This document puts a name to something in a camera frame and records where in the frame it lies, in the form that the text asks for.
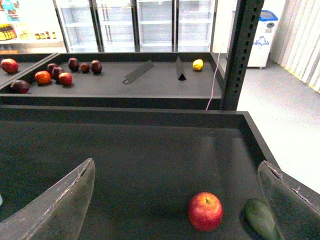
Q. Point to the dark plum left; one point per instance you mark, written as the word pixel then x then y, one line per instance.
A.
pixel 50 67

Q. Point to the dark red apple front left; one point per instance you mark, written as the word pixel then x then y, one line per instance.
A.
pixel 19 87

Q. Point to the black metal shelf post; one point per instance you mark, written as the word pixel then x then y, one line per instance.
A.
pixel 245 23

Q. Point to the orange-red fruit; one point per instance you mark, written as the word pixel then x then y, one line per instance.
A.
pixel 42 77

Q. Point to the yellow lemon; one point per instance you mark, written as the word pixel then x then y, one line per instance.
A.
pixel 197 65

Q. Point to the dark plum middle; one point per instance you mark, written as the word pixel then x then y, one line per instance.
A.
pixel 56 71

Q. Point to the shelf with bottles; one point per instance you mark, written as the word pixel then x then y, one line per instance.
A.
pixel 30 26

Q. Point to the near black display tray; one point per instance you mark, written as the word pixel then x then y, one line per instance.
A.
pixel 148 165

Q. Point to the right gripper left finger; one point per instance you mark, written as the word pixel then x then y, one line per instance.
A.
pixel 56 214

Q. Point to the dark red apple right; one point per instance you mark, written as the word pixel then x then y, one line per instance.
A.
pixel 96 67

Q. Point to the white chest freezer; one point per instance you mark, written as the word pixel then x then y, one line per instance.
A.
pixel 264 36

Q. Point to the dark red apple back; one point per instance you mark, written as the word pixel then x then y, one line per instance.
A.
pixel 73 64

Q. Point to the flat black divider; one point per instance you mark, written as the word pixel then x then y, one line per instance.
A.
pixel 131 77

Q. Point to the glass door refrigerators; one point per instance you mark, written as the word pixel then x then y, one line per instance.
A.
pixel 120 26

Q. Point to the black display tray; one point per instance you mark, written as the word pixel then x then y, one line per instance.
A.
pixel 148 165
pixel 158 88

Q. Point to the green avocado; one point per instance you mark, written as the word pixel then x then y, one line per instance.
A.
pixel 260 219

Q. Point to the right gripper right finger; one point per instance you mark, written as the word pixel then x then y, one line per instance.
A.
pixel 295 207

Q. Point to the dark plum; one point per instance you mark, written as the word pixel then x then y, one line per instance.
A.
pixel 56 71
pixel 50 67

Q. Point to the far black display tray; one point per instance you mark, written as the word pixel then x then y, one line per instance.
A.
pixel 158 88

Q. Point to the small dark red fruit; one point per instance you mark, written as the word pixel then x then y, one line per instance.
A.
pixel 85 68

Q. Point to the triangular black divider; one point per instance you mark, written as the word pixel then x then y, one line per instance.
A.
pixel 179 69

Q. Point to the dark red apple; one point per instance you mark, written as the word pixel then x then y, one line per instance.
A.
pixel 96 67
pixel 73 64
pixel 19 87

